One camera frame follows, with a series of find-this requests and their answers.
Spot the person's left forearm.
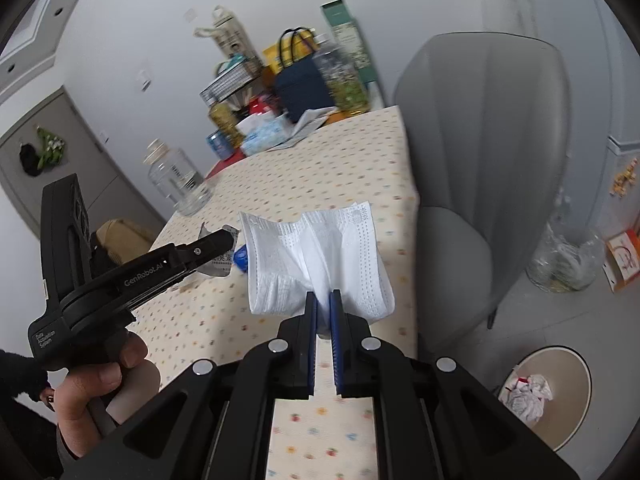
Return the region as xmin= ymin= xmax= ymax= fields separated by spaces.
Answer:
xmin=0 ymin=349 xmax=63 ymax=480

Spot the red table mat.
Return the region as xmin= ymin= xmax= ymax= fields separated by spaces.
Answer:
xmin=204 ymin=152 xmax=248 ymax=179

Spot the green carton box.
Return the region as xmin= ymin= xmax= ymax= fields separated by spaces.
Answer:
xmin=320 ymin=0 xmax=383 ymax=86

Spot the green hanging plush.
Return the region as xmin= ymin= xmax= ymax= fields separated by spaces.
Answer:
xmin=35 ymin=125 xmax=67 ymax=167

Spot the floral print tablecloth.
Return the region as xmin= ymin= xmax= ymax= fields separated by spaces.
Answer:
xmin=127 ymin=105 xmax=420 ymax=480

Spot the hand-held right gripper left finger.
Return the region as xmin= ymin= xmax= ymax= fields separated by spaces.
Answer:
xmin=60 ymin=291 xmax=319 ymax=480

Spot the white refrigerator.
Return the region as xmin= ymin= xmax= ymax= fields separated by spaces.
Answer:
xmin=480 ymin=0 xmax=640 ymax=271

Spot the white paper tissue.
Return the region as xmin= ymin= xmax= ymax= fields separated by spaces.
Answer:
xmin=239 ymin=201 xmax=396 ymax=323

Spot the small yellow tea bottle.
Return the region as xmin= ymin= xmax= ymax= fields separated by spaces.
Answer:
xmin=209 ymin=102 xmax=246 ymax=148

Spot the black hanging item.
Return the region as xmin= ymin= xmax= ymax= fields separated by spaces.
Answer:
xmin=19 ymin=143 xmax=45 ymax=177

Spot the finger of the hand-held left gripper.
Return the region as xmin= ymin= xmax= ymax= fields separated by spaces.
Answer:
xmin=170 ymin=228 xmax=240 ymax=273
xmin=127 ymin=262 xmax=211 ymax=313

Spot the orange white box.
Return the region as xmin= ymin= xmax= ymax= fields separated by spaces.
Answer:
xmin=602 ymin=229 xmax=640 ymax=293

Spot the blue drink can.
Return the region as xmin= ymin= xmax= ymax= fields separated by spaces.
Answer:
xmin=206 ymin=130 xmax=235 ymax=161

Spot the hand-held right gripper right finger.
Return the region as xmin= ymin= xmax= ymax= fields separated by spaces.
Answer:
xmin=330 ymin=287 xmax=581 ymax=480

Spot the grey upholstered chair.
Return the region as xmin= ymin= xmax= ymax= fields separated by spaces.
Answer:
xmin=392 ymin=32 xmax=573 ymax=351

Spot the cream printed tote bag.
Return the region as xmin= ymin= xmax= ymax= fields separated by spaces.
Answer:
xmin=195 ymin=6 xmax=263 ymax=68

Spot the white crumpled napkin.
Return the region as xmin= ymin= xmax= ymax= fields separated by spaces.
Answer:
xmin=287 ymin=106 xmax=337 ymax=143

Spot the person's left hand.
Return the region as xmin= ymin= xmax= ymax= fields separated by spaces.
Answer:
xmin=52 ymin=332 xmax=162 ymax=461

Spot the blue white tissue box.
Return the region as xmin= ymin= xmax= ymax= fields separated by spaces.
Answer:
xmin=235 ymin=110 xmax=296 ymax=157

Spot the large clear water jug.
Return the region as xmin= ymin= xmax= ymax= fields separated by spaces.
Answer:
xmin=144 ymin=139 xmax=213 ymax=216

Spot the beige round trash bin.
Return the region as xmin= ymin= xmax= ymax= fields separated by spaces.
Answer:
xmin=492 ymin=345 xmax=592 ymax=453

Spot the grey door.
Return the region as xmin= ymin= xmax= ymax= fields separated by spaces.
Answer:
xmin=0 ymin=85 xmax=168 ymax=241

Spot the silver blister pack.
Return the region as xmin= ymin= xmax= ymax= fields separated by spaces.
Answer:
xmin=199 ymin=222 xmax=240 ymax=278

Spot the black wire basket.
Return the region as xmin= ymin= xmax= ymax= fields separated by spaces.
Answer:
xmin=200 ymin=60 xmax=265 ymax=106

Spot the clear plastic bag on floor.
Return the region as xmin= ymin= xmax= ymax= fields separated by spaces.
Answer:
xmin=526 ymin=187 xmax=607 ymax=293

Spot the navy lunch bag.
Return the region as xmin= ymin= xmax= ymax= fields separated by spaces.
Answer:
xmin=274 ymin=27 xmax=333 ymax=123

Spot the large yellow tea bottle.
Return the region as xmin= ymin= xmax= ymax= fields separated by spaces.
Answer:
xmin=312 ymin=35 xmax=371 ymax=116

